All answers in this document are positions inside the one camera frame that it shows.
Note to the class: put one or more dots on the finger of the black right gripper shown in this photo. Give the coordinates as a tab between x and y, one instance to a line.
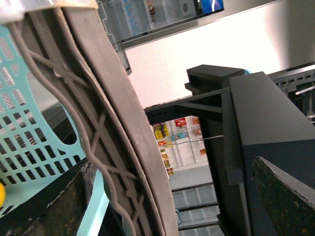
290	204
57	210

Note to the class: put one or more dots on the light teal plastic basket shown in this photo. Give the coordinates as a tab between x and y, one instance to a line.
37	147

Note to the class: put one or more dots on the grey lattice left gripper left finger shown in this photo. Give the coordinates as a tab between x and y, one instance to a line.
47	44

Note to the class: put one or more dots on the glass top freezer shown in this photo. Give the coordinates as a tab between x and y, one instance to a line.
195	202

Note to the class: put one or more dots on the yellow lemon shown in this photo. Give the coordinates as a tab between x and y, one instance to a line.
2	194

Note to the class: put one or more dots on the white sauce shelf unit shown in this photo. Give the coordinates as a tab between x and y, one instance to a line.
180	144

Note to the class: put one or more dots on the dark grey flat left gripper right finger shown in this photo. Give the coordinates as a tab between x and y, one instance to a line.
98	52

